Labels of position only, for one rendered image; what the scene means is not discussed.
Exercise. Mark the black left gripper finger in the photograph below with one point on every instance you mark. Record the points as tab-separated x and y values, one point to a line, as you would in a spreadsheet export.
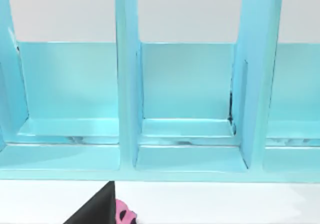
101	206

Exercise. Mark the pink and black object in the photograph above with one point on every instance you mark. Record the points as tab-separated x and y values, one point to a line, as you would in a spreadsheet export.
123	212

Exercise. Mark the light blue rack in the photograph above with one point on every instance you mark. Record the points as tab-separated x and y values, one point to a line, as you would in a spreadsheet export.
160	108

